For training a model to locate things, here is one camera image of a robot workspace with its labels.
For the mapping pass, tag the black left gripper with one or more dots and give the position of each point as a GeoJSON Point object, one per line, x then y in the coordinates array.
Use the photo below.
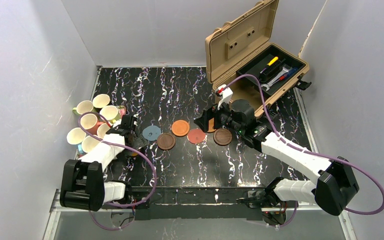
{"type": "Point", "coordinates": [125, 128]}

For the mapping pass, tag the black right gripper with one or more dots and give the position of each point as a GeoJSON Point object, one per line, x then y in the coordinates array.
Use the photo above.
{"type": "Point", "coordinates": [212, 114]}

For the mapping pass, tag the light wooden coaster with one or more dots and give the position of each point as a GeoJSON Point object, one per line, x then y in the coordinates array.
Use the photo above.
{"type": "Point", "coordinates": [211, 125]}

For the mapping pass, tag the blue grey coaster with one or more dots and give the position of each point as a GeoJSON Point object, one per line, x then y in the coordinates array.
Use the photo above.
{"type": "Point", "coordinates": [151, 133]}

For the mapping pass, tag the dark walnut coaster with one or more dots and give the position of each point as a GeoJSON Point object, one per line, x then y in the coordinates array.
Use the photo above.
{"type": "Point", "coordinates": [222, 137]}

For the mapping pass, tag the red coaster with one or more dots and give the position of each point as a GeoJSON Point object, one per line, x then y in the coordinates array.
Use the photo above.
{"type": "Point", "coordinates": [196, 136]}

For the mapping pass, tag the dark brown coaster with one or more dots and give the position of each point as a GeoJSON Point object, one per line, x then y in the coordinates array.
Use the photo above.
{"type": "Point", "coordinates": [166, 141]}

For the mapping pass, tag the orange wooden coaster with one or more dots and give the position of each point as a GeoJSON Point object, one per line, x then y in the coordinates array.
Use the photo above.
{"type": "Point", "coordinates": [180, 128]}

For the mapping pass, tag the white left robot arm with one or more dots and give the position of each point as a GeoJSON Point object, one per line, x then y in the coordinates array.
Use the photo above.
{"type": "Point", "coordinates": [83, 186]}

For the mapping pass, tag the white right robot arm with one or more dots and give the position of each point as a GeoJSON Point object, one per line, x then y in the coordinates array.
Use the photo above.
{"type": "Point", "coordinates": [330, 184]}

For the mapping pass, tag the peach mug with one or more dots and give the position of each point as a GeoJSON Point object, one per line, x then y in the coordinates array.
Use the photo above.
{"type": "Point", "coordinates": [102, 130]}

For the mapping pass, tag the yellow mug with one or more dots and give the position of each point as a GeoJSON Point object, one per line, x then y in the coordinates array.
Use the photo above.
{"type": "Point", "coordinates": [111, 113]}

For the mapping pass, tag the floral tray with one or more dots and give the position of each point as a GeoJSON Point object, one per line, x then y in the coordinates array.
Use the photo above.
{"type": "Point", "coordinates": [122, 111]}

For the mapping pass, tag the pink mug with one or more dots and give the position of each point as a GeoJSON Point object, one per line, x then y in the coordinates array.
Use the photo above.
{"type": "Point", "coordinates": [90, 123]}

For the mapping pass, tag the olive mug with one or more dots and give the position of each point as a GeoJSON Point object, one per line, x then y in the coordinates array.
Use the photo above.
{"type": "Point", "coordinates": [100, 101]}

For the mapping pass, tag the blue mug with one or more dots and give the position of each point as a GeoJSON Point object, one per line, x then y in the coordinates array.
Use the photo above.
{"type": "Point", "coordinates": [75, 137]}

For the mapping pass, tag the green mug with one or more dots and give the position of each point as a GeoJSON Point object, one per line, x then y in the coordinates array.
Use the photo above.
{"type": "Point", "coordinates": [84, 107]}

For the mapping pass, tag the tan plastic toolbox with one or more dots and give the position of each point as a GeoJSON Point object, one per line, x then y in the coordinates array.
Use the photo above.
{"type": "Point", "coordinates": [243, 47]}

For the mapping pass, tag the red blue screwdriver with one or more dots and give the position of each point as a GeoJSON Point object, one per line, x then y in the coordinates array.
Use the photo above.
{"type": "Point", "coordinates": [287, 74]}

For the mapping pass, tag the black toolbox tray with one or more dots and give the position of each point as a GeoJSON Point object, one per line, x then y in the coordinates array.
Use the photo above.
{"type": "Point", "coordinates": [259, 62]}

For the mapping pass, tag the silver wrench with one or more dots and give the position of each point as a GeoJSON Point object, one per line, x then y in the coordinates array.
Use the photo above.
{"type": "Point", "coordinates": [268, 85]}

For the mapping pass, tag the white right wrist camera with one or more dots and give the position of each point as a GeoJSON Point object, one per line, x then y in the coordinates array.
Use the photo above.
{"type": "Point", "coordinates": [224, 93]}

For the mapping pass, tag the yellow handled screwdriver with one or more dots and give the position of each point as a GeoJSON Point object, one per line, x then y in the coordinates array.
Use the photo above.
{"type": "Point", "coordinates": [271, 62]}

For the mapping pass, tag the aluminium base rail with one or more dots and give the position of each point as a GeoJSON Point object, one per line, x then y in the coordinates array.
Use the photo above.
{"type": "Point", "coordinates": [197, 213]}

